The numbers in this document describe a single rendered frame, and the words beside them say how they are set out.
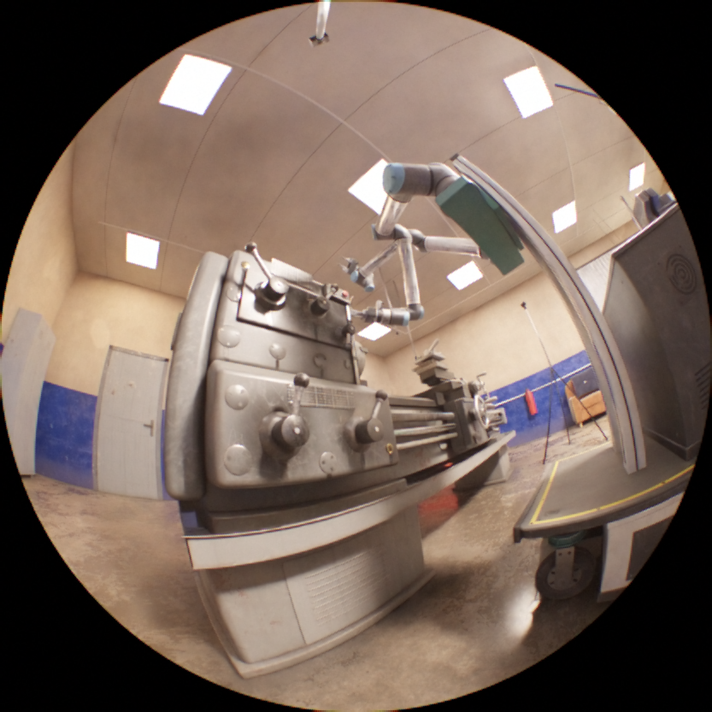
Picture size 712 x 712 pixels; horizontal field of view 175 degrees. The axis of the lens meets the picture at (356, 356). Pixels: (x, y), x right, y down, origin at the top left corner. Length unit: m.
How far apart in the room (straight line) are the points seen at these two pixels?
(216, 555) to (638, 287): 1.00
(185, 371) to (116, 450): 3.36
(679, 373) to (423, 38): 3.04
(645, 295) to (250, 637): 1.17
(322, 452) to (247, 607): 0.44
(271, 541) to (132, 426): 3.51
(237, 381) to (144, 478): 3.44
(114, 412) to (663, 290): 4.52
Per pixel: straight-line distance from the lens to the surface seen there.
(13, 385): 3.57
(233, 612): 0.65
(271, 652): 0.76
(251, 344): 0.68
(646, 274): 0.72
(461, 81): 3.20
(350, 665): 0.77
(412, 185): 1.04
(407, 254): 1.55
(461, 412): 1.38
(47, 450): 4.42
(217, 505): 0.62
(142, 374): 4.03
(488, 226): 1.09
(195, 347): 0.64
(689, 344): 0.71
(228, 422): 0.46
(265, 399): 0.49
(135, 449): 3.84
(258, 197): 3.16
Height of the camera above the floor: 0.59
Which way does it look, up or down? 24 degrees up
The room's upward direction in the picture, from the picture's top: 9 degrees counter-clockwise
